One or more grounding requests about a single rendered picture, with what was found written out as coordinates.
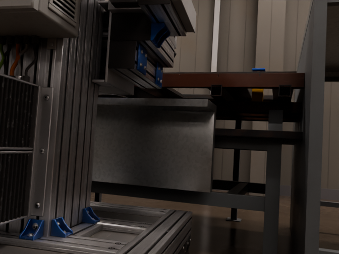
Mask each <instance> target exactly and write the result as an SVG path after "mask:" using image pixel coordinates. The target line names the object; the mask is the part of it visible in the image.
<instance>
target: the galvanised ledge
mask: <svg viewBox="0 0 339 254"><path fill-rule="evenodd" d="M216 107H217V106H216V105H215V104H213V103H212V102H211V101H210V100H208V99H169V98H105V97H98V102H97V108H102V109H140V110H177V111H214V112H216Z"/></svg>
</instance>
